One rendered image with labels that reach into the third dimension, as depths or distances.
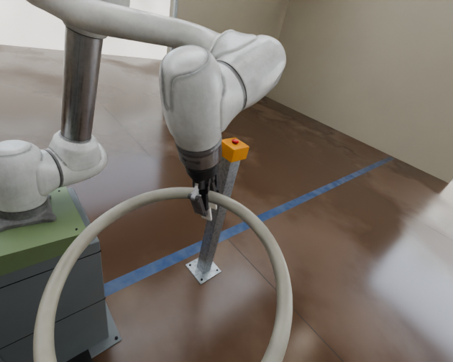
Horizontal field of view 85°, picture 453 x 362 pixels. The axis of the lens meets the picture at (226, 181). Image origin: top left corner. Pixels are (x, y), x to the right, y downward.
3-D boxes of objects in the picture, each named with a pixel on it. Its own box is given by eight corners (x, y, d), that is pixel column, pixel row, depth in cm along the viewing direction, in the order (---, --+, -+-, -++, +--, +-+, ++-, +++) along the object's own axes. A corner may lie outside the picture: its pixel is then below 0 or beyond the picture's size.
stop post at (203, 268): (221, 271, 193) (260, 147, 134) (200, 284, 180) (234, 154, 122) (206, 254, 204) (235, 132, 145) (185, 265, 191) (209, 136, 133)
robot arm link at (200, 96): (198, 164, 43) (246, 126, 49) (183, 82, 31) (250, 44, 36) (158, 137, 47) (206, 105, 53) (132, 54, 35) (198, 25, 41)
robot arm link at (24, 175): (-17, 197, 87) (-35, 139, 77) (40, 182, 102) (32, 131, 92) (5, 219, 81) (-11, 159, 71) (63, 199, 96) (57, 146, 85)
